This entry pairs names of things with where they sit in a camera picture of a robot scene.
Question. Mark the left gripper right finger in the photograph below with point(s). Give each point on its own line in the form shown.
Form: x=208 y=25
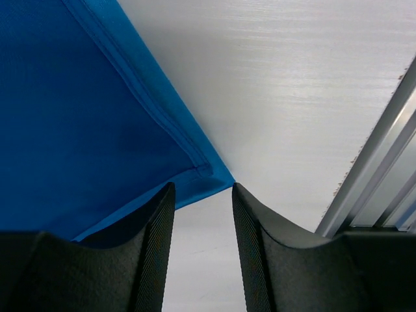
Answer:
x=288 y=268

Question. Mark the blue satin napkin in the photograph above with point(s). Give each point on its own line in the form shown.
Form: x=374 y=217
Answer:
x=91 y=128

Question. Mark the aluminium front rail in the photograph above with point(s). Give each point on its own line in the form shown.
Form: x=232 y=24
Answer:
x=379 y=190

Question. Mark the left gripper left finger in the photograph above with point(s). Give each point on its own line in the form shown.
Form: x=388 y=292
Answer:
x=122 y=267

